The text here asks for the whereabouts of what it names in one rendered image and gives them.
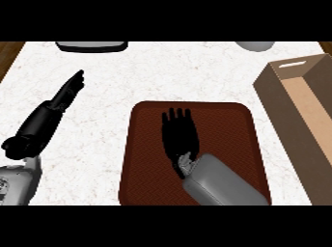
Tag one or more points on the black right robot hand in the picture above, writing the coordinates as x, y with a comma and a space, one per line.
180, 138

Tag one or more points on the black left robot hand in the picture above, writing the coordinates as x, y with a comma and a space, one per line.
40, 125

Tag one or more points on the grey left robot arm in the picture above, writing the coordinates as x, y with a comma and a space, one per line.
9, 185

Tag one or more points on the dark red serving tray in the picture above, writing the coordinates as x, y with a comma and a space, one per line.
149, 160

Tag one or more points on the brown cardboard box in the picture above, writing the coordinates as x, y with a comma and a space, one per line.
310, 128

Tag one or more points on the black and grey appliance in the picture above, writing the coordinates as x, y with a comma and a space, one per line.
91, 47

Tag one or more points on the pale grey round object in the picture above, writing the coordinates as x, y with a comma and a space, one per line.
255, 45

